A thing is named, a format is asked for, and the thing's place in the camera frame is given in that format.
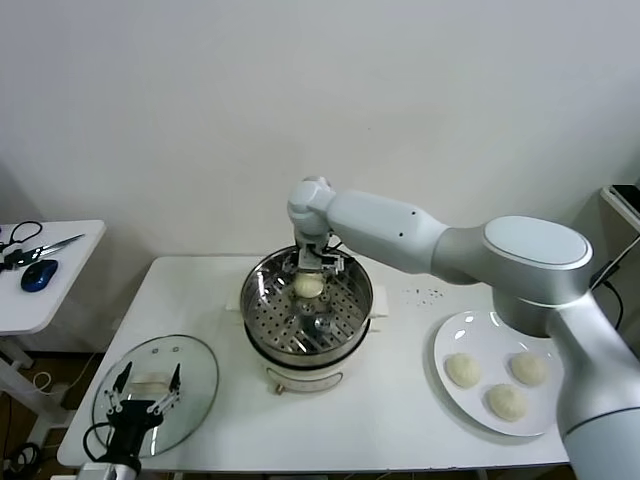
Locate scattered dark crumbs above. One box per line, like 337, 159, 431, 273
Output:
403, 285, 447, 306

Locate black power cable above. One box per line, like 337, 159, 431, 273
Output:
599, 279, 626, 334

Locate black power adapter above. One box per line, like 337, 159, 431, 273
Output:
592, 259, 622, 292

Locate white diagonal cable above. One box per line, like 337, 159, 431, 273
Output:
607, 245, 640, 274

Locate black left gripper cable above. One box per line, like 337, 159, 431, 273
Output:
82, 422, 119, 464

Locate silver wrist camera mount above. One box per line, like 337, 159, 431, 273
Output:
77, 460, 144, 480
319, 249, 348, 276

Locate white floor cable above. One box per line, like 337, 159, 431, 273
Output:
32, 352, 104, 399

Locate blue computer mouse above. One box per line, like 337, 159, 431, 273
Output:
20, 259, 60, 294

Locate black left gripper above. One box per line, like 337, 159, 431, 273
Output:
103, 361, 182, 462

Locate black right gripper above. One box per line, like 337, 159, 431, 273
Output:
297, 242, 328, 275

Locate white side table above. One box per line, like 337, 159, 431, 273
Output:
0, 220, 108, 432

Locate perforated steel steamer basket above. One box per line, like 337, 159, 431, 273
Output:
240, 244, 376, 366

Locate white steamed baozi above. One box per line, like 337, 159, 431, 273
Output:
444, 352, 483, 389
292, 271, 324, 299
483, 383, 529, 422
509, 352, 551, 388

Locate black handled scissors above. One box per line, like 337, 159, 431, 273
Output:
0, 221, 87, 271

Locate white oval plate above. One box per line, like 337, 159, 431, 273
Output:
433, 310, 566, 438

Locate black floor cables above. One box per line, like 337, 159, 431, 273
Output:
0, 442, 45, 477

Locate white side shelf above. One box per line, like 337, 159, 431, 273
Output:
598, 183, 640, 236

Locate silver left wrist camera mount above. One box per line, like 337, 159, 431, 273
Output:
77, 460, 144, 480

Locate round glass pot lid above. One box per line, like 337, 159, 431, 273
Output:
92, 334, 221, 459

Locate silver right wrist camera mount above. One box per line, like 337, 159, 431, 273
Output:
319, 249, 348, 276

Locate white electric cooker base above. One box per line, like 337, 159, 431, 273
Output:
227, 280, 391, 397

